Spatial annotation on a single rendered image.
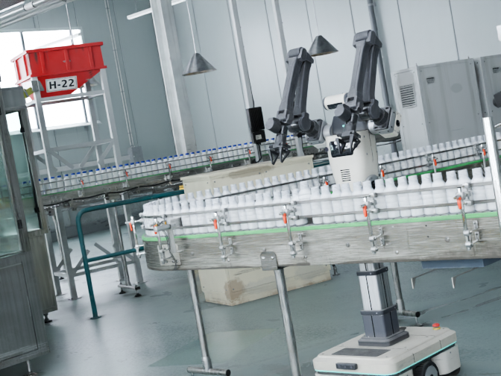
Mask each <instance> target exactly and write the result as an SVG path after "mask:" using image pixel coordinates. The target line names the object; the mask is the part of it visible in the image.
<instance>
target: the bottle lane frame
mask: <svg viewBox="0 0 501 376"><path fill-rule="evenodd" d="M466 219H467V227H468V230H473V229H474V227H473V221H477V223H478V228H477V229H476V230H475V231H473V232H472V235H471V236H472V241H475V240H476V238H475V233H474V232H479V237H480V239H479V240H478V241H477V242H475V243H474V246H473V247H472V248H471V250H469V251H468V250H467V248H466V246H465V242H466V241H465V236H464V234H463V232H464V227H463V222H462V217H461V214H459V215H449V216H430V217H420V218H410V219H392V220H382V221H372V222H371V225H372V230H373V235H374V236H379V228H382V232H383V234H382V235H381V236H380V237H377V238H376V244H377V247H378V246H381V242H380V238H384V241H385V244H384V245H383V246H382V247H381V248H379V250H378V252H377V253H376V254H375V255H373V254H372V252H371V242H370V241H369V231H368V223H367V222H353V223H343V224H333V225H314V226H304V227H294V228H291V233H292V240H293V241H298V240H299V239H298V233H301V236H302V239H301V240H300V242H302V243H303V249H302V251H300V252H298V253H297V256H295V258H293V259H292V256H291V255H290V252H291V249H290V246H289V236H288V231H287V228H276V229H266V230H256V231H237V232H227V233H221V238H222V242H223V245H229V240H228V238H231V240H232V244H231V245H230V246H228V247H226V254H230V247H233V253H232V254H231V255H230V256H227V259H226V261H225V262H223V261H222V259H221V251H220V249H219V246H220V244H219V239H218V234H198V235H188V236H174V241H175V244H177V245H178V250H179V251H182V250H183V251H182V252H179V254H180V262H181V264H180V265H176V266H177V268H176V267H175V265H171V269H172V271H173V269H174V267H175V268H176V269H175V270H174V271H182V270H202V269H240V268H259V267H262V264H261V260H260V254H261V252H263V251H273V252H274V253H275V254H276V258H277V265H278V266H317V265H336V264H356V263H393V262H413V261H433V260H471V259H491V258H501V235H500V227H499V221H498V216H497V212H487V213H468V214H466ZM300 242H296V245H295V248H296V251H299V250H300Z"/></svg>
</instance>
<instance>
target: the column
mask: <svg viewBox="0 0 501 376"><path fill-rule="evenodd" d="M150 3H151V11H152V16H153V20H154V28H155V32H156V37H157V45H158V49H159V54H160V62H161V67H162V71H163V79H164V83H165V88H166V95H167V100H168V108H169V113H170V117H171V125H172V129H173V134H174V141H175V146H176V151H177V158H178V159H180V154H183V157H184V158H185V157H186V155H185V154H186V153H189V156H190V157H191V153H190V152H194V153H195V156H196V155H197V154H196V151H198V150H197V145H196V141H195V132H194V128H193V124H192V116H191V111H190V106H189V99H188V94H187V89H186V82H185V77H184V76H182V74H183V64H182V60H181V56H180V47H179V43H178V38H177V31H176V26H175V21H174V14H173V9H172V4H171V0H150Z"/></svg>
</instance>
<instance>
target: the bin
mask: <svg viewBox="0 0 501 376"><path fill-rule="evenodd" d="M499 260H501V258H491V259H471V260H433V261H421V265H422V269H433V270H430V271H428V272H425V273H423V274H421V275H418V276H416V277H413V278H411V280H412V289H414V288H415V280H416V278H418V277H420V276H422V275H425V274H427V273H430V272H433V271H435V270H436V269H448V268H471V267H475V268H472V269H470V270H467V271H466V272H462V273H461V274H459V275H456V276H454V277H452V282H453V288H455V285H456V277H458V276H460V275H463V274H465V273H467V272H470V271H472V270H474V269H477V268H479V267H485V266H488V265H490V264H492V263H495V262H497V261H499Z"/></svg>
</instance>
